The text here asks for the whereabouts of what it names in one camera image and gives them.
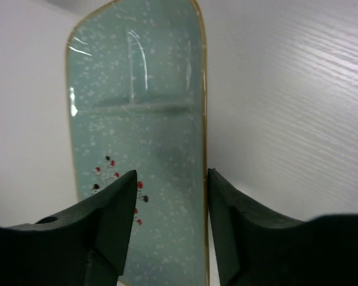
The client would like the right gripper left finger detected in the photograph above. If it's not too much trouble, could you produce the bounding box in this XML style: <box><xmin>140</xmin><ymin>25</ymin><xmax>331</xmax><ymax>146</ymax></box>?
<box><xmin>5</xmin><ymin>170</ymin><xmax>137</xmax><ymax>285</ymax></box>

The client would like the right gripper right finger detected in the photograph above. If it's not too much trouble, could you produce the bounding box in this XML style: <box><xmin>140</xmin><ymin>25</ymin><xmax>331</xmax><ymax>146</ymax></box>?
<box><xmin>207</xmin><ymin>167</ymin><xmax>314</xmax><ymax>286</ymax></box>

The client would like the light blue rectangular plate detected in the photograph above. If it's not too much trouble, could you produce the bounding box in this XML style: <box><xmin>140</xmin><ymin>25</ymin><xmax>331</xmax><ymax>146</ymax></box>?
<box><xmin>66</xmin><ymin>1</ymin><xmax>209</xmax><ymax>285</ymax></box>

